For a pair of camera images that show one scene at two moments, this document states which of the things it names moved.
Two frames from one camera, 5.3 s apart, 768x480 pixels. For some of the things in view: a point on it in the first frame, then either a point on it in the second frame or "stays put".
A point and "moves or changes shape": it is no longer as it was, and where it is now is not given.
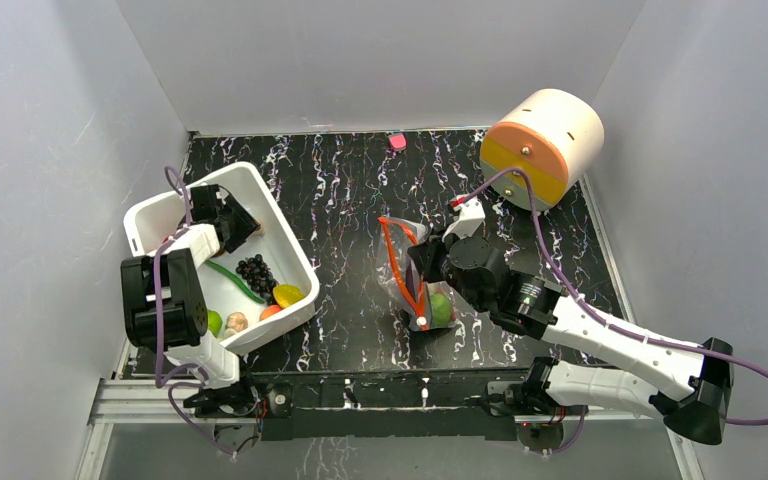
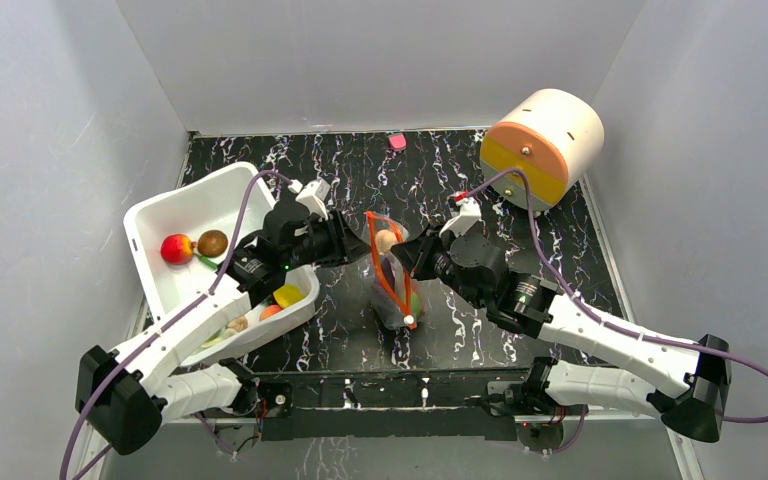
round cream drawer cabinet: (555, 135) stays put
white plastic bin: (279, 241) stays put
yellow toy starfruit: (286, 294) stays put
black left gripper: (246, 227) to (345, 246)
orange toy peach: (269, 311) stays put
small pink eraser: (398, 142) stays put
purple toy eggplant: (412, 280) to (388, 273)
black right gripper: (421, 258) stays put
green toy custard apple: (440, 310) to (416, 304)
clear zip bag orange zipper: (428, 304) moves or changes shape
